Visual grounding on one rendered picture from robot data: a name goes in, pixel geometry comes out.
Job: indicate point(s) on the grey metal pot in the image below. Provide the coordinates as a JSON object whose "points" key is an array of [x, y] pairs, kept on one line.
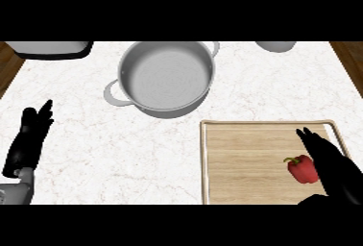
{"points": [[163, 77]]}

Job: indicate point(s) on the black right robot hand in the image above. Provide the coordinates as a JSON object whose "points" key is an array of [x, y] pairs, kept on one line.
{"points": [[336, 166]]}

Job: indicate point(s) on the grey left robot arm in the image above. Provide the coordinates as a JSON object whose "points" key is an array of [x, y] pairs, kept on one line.
{"points": [[19, 189]]}

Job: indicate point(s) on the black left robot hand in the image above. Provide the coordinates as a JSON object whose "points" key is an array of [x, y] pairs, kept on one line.
{"points": [[26, 145]]}

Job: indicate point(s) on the pale grey round object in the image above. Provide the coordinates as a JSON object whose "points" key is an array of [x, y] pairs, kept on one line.
{"points": [[277, 46]]}

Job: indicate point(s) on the wooden tray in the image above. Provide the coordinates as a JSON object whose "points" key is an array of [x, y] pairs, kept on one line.
{"points": [[250, 163]]}

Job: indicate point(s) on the red bell pepper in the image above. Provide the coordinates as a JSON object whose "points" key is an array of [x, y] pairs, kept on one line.
{"points": [[303, 168]]}

